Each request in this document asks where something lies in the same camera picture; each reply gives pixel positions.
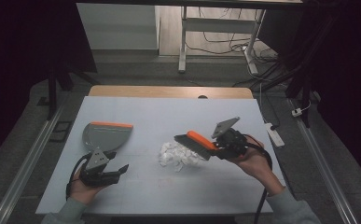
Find white board table cover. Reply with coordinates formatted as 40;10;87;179
35;95;286;216

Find black floor bracket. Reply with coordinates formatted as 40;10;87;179
49;120;74;144

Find person's right hand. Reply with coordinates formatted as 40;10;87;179
229;134;277;189

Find wooden table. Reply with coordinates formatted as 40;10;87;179
88;85;255;100

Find black metal stand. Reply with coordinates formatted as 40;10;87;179
46;60;99;121

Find person's left hand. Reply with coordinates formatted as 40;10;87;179
70;167;107;207

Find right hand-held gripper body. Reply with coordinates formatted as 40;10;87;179
211;116;249;161

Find orange hand brush grey bristles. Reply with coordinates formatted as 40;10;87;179
174;130;221;161

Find tangle of black floor cables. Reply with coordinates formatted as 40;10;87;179
186;7;284;89

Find aluminium floor rail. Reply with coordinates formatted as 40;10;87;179
288;98;360;224
0;102;68;224

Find pile of white tissues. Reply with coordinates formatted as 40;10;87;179
159;142;206;173

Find hand-held gripper black cable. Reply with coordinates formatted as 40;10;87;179
64;153;92;202
244;133;274;224

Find left hand-held gripper black cable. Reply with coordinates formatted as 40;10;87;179
64;153;92;202

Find white power strip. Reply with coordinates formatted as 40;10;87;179
264;122;285;148

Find white metal desk frame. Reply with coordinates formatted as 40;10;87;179
177;6;267;76

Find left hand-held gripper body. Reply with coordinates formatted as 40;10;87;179
78;148;120;189

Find right hand-held gripper black cable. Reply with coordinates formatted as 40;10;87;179
244;133;274;224

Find grey dustpan orange edge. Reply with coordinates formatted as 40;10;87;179
82;120;134;153

